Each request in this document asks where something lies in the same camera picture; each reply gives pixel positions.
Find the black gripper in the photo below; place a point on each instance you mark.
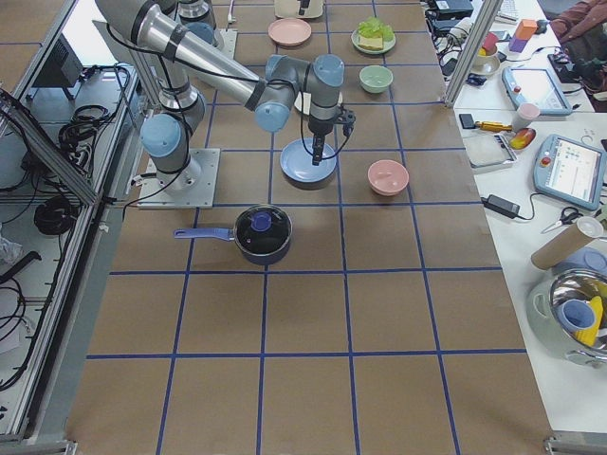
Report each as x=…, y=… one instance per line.
x=319, y=130

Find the blue plate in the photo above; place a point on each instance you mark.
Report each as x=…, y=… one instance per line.
x=296, y=162

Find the pink plate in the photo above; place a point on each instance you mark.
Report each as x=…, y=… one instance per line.
x=289, y=32

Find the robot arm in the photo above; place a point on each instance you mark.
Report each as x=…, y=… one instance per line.
x=143, y=27
x=198, y=16

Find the cream plate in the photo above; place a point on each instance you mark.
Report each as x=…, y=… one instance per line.
x=302, y=103

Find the pink bowl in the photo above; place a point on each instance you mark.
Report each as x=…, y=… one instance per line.
x=388, y=177

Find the green bowl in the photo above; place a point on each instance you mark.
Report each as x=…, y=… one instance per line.
x=375, y=79

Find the blue saucepan with lid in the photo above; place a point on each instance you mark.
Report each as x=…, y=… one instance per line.
x=262, y=233

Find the bread slice on plate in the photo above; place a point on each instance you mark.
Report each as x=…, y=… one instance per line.
x=371, y=43

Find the green plate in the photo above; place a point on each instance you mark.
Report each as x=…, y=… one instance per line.
x=387, y=45

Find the lettuce leaf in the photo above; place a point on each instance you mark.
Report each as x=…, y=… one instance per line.
x=373, y=27

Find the white toaster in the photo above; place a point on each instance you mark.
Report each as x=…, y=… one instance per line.
x=311, y=9

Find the black smartphone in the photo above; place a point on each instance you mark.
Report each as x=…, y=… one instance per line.
x=467, y=121

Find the silver metal tray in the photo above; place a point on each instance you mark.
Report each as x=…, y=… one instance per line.
x=489, y=152

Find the orange cylinder tool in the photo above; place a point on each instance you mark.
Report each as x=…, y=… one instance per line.
x=491, y=126

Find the black power adapter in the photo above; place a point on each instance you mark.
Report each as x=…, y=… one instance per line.
x=501, y=206

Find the white bowl with toys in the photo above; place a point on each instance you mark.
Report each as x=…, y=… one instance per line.
x=486, y=61

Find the mango fruit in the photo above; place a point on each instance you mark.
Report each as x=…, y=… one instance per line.
x=522, y=138

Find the white cup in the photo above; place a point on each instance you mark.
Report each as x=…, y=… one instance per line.
x=525, y=114

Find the far teach pendant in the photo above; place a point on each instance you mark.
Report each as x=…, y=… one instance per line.
x=536, y=86

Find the teach pendant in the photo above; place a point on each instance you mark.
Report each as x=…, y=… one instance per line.
x=570, y=170
x=536, y=86

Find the purple orange toy block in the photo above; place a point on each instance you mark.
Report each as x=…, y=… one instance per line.
x=524, y=31

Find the near teach pendant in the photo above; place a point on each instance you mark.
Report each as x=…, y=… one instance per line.
x=570, y=170

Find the scissors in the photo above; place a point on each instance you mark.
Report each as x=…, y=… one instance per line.
x=567, y=217

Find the cardboard tube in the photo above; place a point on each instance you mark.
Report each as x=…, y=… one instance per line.
x=584, y=231

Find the steel mixing bowl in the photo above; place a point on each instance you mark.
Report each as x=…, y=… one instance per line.
x=567, y=314

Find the aluminium frame post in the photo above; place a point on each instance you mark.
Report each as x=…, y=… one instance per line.
x=478, y=32

